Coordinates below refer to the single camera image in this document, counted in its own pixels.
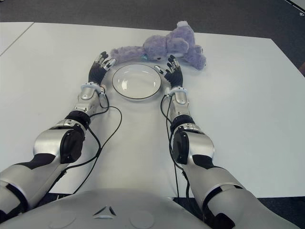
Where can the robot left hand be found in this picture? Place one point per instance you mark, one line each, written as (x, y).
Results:
(96, 71)

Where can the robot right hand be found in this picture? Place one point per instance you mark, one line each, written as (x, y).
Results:
(175, 77)

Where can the purple plush doll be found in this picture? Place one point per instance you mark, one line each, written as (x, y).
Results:
(166, 43)

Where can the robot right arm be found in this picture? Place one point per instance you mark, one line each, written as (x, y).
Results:
(202, 148)

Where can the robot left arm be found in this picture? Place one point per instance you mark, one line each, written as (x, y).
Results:
(47, 140)

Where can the white plate with black rim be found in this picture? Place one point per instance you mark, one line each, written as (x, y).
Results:
(137, 82)

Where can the grey robot torso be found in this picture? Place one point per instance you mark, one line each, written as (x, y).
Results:
(119, 212)

